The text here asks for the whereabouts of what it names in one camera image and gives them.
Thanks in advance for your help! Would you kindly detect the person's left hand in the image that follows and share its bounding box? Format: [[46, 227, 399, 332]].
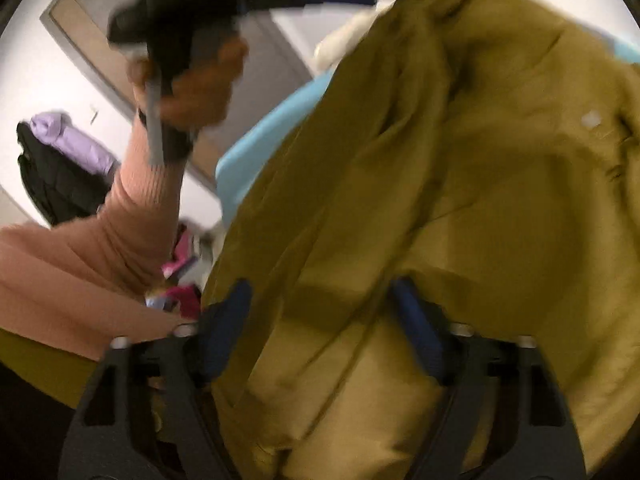
[[127, 39, 250, 135]]

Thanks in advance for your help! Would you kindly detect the cream pillow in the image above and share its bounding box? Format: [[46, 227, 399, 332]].
[[314, 10, 381, 73]]

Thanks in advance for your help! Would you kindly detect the olive green jacket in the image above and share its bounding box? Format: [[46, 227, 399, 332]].
[[0, 0, 640, 480]]

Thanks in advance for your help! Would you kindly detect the pile of colourful clothes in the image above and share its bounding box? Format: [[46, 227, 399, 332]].
[[145, 217, 226, 318]]

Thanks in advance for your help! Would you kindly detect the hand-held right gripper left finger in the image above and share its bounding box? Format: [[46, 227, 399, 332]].
[[57, 279, 253, 480]]

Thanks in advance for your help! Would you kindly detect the black clothing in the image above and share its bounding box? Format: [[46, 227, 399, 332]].
[[16, 120, 118, 227]]

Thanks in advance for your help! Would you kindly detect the grey door with brown frame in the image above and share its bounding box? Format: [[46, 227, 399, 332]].
[[40, 0, 312, 187]]

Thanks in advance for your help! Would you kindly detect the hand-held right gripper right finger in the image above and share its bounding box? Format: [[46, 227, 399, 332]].
[[390, 276, 587, 480]]

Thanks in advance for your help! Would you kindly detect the person's left forearm pink sleeve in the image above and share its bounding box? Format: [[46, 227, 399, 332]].
[[0, 110, 202, 362]]

